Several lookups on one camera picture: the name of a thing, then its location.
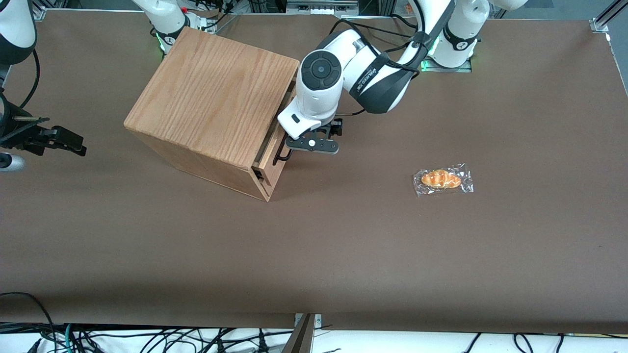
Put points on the light wooden drawer cabinet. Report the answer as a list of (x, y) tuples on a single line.
[(211, 98)]

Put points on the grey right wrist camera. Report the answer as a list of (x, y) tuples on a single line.
[(11, 162)]

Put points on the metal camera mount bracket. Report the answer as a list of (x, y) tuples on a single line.
[(306, 333)]

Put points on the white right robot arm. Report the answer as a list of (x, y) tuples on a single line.
[(14, 29)]

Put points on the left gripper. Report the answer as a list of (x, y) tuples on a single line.
[(335, 128)]

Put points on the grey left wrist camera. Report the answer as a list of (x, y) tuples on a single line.
[(312, 145)]

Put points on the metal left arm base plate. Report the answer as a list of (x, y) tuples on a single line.
[(461, 68)]

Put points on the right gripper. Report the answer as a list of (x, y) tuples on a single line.
[(20, 134)]

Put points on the aluminium frame profile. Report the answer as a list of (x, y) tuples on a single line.
[(39, 11), (606, 17), (321, 7)]

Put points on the brown table cover sheet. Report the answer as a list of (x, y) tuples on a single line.
[(343, 255)]

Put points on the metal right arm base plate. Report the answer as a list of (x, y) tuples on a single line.
[(198, 22)]

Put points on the bread roll in clear wrapper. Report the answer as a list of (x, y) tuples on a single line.
[(440, 179)]

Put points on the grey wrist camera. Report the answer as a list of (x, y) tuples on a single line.
[(11, 162), (312, 145)]

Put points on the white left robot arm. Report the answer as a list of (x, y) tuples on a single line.
[(321, 93)]

